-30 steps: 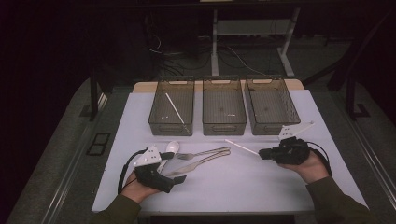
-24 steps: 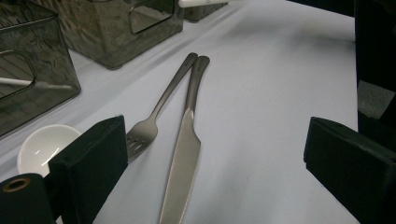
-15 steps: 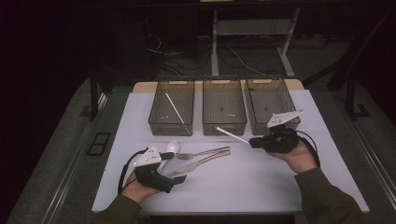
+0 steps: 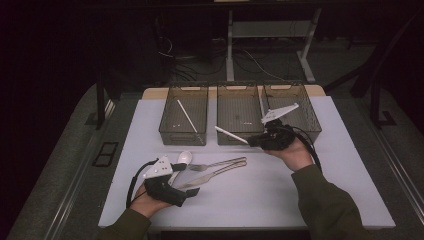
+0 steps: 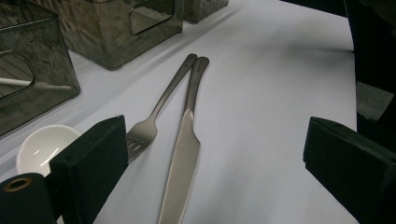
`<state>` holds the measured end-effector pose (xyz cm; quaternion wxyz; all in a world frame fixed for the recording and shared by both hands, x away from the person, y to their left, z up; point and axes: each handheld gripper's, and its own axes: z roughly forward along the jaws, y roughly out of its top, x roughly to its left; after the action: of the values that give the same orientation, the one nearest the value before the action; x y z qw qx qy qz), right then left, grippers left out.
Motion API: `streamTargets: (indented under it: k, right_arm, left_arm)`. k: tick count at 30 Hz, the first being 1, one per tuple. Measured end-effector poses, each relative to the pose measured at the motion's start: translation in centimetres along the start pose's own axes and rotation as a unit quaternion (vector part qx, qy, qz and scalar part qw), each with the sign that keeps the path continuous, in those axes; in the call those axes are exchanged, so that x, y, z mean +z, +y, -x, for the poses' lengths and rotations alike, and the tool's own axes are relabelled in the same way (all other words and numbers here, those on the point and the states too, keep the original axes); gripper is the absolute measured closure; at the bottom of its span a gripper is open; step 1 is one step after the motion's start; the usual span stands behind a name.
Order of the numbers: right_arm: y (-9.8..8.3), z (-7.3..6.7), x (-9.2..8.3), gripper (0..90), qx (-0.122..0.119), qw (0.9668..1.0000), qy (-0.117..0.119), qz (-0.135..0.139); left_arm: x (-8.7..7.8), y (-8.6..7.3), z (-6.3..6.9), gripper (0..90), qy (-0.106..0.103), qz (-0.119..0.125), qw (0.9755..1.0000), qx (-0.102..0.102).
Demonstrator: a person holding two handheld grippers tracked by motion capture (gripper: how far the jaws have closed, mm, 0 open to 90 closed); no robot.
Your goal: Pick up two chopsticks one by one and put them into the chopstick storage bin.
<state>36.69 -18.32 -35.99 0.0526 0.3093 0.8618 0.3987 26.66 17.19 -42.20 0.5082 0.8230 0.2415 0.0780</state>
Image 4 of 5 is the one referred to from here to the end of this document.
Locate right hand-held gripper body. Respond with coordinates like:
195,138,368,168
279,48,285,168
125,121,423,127
256,102,300,151

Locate white floor cable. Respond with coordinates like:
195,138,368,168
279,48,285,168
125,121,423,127
244,49,284,81

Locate black floor cables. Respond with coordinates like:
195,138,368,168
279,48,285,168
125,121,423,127
156,33,228,81

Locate right hand-held gripper black cable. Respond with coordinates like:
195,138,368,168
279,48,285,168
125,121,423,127
289,125,323,173

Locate person's left hand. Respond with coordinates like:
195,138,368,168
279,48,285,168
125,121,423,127
129,184,173,219

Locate white spoon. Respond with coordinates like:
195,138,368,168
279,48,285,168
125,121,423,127
167,150,194,187

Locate white metal frame desk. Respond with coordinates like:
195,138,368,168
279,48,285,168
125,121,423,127
225,8,323,84

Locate metal knife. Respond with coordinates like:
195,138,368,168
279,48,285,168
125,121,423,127
178,160,248,190

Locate left hand-held gripper black cable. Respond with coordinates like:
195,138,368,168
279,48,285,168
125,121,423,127
125,159,158,209

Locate hand-held gripper black cable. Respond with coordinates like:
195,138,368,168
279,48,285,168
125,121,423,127
125,159,158,209
289,125,323,173

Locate smoky translucent plastic bin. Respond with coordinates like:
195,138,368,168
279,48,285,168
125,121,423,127
158,83,209,147
216,83,266,146
262,82,323,146

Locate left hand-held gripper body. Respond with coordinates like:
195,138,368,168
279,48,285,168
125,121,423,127
143,155,188,208

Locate black metal stand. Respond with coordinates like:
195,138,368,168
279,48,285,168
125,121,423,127
324,9,398,129

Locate white table mat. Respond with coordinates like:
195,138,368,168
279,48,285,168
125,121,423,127
98,95,397,229

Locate person's right hand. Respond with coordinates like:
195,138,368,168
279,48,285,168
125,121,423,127
264,138,314,173

